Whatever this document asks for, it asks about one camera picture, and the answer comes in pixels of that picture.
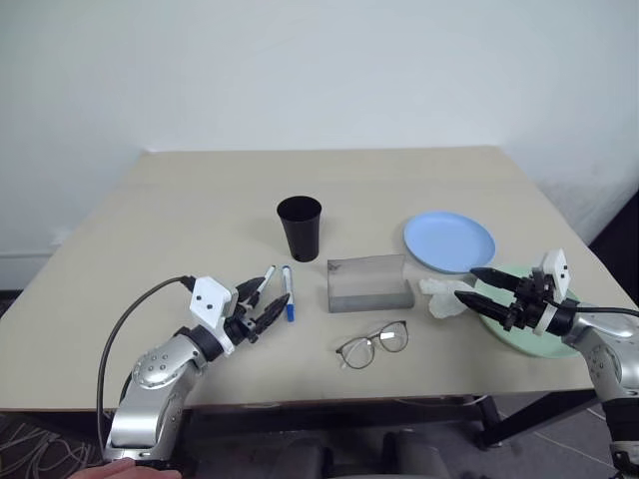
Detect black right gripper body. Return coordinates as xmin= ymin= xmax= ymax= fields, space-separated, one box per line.
xmin=504 ymin=268 xmax=556 ymax=332

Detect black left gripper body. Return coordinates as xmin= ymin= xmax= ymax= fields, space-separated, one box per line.
xmin=224 ymin=296 xmax=266 ymax=346

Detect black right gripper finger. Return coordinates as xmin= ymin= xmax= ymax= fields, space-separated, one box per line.
xmin=454 ymin=291 xmax=516 ymax=328
xmin=469 ymin=266 xmax=524 ymax=292

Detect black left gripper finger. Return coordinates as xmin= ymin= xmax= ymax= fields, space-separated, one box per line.
xmin=234 ymin=274 xmax=267 ymax=301
xmin=254 ymin=293 xmax=293 ymax=333

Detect bare person hand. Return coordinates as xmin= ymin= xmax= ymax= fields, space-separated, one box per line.
xmin=64 ymin=458 xmax=183 ymax=479

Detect white marker with black cap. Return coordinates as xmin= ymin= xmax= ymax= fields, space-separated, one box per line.
xmin=251 ymin=264 xmax=278 ymax=306

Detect white marker with blue cap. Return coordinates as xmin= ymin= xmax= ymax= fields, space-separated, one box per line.
xmin=280 ymin=264 xmax=298 ymax=323

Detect light green plate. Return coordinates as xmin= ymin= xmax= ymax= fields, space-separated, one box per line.
xmin=470 ymin=263 xmax=583 ymax=360

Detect crumpled white tissue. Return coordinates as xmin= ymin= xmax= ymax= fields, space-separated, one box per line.
xmin=417 ymin=277 xmax=476 ymax=319

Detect light blue plate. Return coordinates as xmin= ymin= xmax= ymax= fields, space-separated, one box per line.
xmin=402 ymin=211 xmax=497 ymax=276

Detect black plastic cup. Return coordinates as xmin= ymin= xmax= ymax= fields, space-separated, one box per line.
xmin=276 ymin=195 xmax=323 ymax=263

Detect thin-rimmed eyeglasses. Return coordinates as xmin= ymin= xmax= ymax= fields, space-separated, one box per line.
xmin=334 ymin=319 xmax=411 ymax=372

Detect clear plastic box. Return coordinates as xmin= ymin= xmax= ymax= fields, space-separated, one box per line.
xmin=325 ymin=253 xmax=416 ymax=315

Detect dark rounded shape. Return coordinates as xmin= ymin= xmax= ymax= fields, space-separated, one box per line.
xmin=381 ymin=427 xmax=453 ymax=479

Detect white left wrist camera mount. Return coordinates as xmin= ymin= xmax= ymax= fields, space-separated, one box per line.
xmin=189 ymin=275 xmax=241 ymax=357

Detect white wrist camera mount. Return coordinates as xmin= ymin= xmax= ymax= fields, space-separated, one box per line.
xmin=189 ymin=275 xmax=241 ymax=357
xmin=529 ymin=247 xmax=571 ymax=335

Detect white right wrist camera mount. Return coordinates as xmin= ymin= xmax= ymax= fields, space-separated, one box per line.
xmin=529 ymin=247 xmax=571 ymax=335

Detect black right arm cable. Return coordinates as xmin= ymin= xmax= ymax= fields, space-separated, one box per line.
xmin=572 ymin=303 xmax=639 ymax=317

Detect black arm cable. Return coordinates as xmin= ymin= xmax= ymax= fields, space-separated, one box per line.
xmin=572 ymin=303 xmax=639 ymax=317
xmin=96 ymin=275 xmax=197 ymax=453

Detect black metal table frame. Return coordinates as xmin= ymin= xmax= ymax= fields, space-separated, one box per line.
xmin=187 ymin=391 xmax=603 ymax=451

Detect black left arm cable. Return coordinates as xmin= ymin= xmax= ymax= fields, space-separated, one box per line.
xmin=96 ymin=275 xmax=197 ymax=453

